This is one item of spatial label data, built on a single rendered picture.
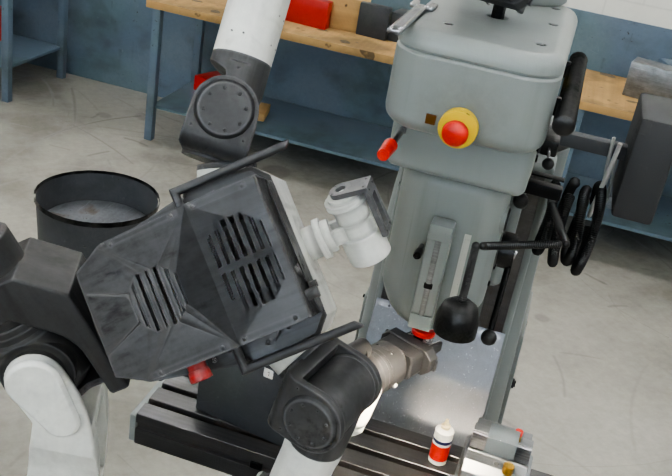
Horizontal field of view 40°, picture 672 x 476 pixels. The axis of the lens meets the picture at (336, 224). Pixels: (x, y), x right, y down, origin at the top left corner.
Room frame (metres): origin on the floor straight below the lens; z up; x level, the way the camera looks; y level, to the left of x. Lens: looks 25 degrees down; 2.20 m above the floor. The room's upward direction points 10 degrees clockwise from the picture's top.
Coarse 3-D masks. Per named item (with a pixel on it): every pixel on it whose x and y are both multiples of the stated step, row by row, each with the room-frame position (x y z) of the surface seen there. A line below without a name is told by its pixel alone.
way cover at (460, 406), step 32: (384, 320) 1.92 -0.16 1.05; (448, 352) 1.88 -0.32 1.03; (480, 352) 1.87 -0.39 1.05; (416, 384) 1.84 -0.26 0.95; (448, 384) 1.84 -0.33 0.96; (480, 384) 1.83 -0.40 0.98; (384, 416) 1.78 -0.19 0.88; (416, 416) 1.78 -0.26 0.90; (448, 416) 1.78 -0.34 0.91; (480, 416) 1.78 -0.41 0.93
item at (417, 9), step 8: (416, 0) 1.54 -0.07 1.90; (416, 8) 1.48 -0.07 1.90; (424, 8) 1.49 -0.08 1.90; (432, 8) 1.50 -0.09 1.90; (408, 16) 1.41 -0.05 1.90; (416, 16) 1.42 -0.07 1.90; (392, 24) 1.34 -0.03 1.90; (400, 24) 1.35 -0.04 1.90; (408, 24) 1.36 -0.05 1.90; (392, 32) 1.31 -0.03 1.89; (400, 32) 1.31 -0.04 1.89
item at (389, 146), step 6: (402, 126) 1.46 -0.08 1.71; (396, 132) 1.42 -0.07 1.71; (402, 132) 1.44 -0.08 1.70; (390, 138) 1.37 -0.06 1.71; (396, 138) 1.40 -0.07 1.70; (384, 144) 1.35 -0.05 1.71; (390, 144) 1.35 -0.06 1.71; (396, 144) 1.37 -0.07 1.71; (378, 150) 1.33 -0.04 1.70; (384, 150) 1.33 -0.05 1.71; (390, 150) 1.34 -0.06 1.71; (378, 156) 1.33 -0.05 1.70; (384, 156) 1.32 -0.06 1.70
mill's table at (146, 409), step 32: (160, 384) 1.69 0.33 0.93; (192, 384) 1.70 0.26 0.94; (160, 416) 1.57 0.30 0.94; (192, 416) 1.60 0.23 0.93; (160, 448) 1.55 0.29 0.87; (192, 448) 1.54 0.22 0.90; (224, 448) 1.52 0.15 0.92; (256, 448) 1.52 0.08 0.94; (352, 448) 1.59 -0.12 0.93; (384, 448) 1.59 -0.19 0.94; (416, 448) 1.62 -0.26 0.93
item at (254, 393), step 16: (224, 368) 1.59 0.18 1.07; (208, 384) 1.60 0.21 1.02; (224, 384) 1.59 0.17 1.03; (240, 384) 1.58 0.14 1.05; (256, 384) 1.56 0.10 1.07; (272, 384) 1.55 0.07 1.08; (208, 400) 1.60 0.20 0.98; (224, 400) 1.59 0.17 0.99; (240, 400) 1.58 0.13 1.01; (256, 400) 1.56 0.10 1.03; (272, 400) 1.55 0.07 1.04; (224, 416) 1.59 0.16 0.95; (240, 416) 1.57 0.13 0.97; (256, 416) 1.56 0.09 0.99; (256, 432) 1.56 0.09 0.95; (272, 432) 1.55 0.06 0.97
